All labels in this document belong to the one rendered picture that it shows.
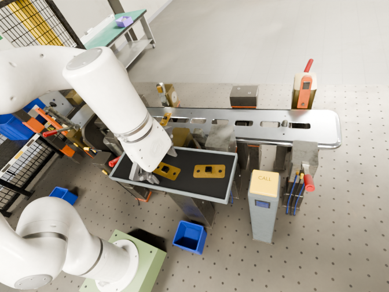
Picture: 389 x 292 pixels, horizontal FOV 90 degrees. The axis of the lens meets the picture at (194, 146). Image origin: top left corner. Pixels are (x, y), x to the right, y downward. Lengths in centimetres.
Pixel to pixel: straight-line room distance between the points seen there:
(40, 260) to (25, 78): 41
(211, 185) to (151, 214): 62
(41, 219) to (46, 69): 40
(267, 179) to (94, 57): 42
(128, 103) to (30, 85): 15
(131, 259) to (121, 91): 72
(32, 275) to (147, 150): 38
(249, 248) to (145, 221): 51
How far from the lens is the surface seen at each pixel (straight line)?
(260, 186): 49
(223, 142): 64
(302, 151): 68
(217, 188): 50
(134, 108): 37
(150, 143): 44
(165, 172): 56
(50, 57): 44
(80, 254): 76
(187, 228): 98
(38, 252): 62
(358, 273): 97
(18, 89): 38
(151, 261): 90
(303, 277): 92
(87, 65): 34
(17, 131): 144
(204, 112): 92
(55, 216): 68
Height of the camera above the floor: 160
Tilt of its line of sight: 49 degrees down
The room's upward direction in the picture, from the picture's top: 23 degrees counter-clockwise
